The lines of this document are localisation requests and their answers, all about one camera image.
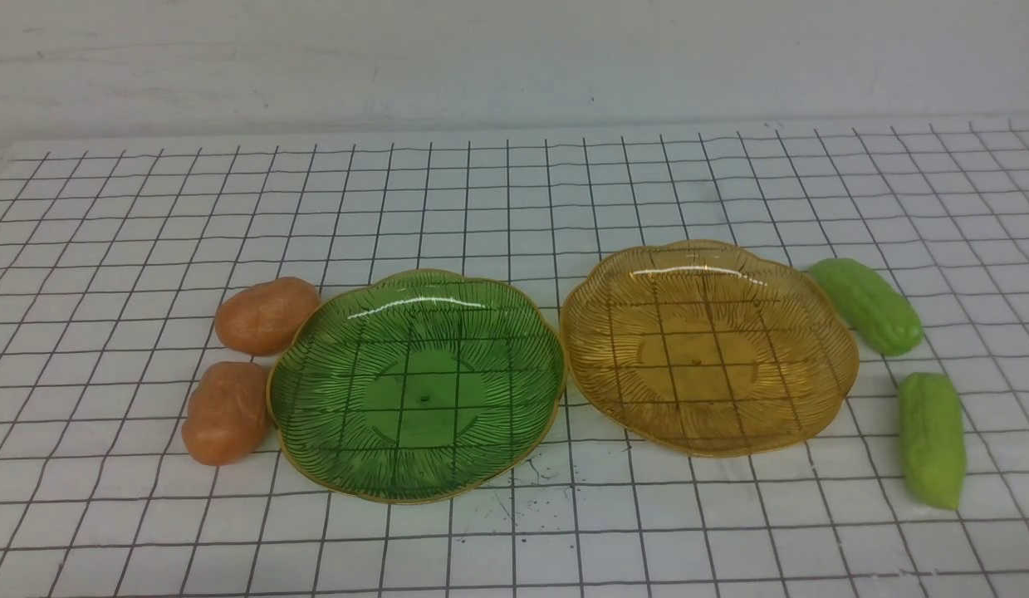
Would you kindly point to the amber glass plate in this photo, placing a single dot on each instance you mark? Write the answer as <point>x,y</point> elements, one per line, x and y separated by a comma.
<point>707,348</point>

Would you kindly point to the brown potato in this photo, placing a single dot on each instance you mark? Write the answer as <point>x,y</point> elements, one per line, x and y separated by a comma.
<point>227,414</point>
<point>264,319</point>

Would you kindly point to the green glass plate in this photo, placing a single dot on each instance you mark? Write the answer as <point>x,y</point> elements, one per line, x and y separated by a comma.
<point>419,387</point>

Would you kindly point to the green bitter gourd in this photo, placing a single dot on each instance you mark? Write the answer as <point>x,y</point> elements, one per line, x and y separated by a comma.
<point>885,319</point>
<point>932,446</point>

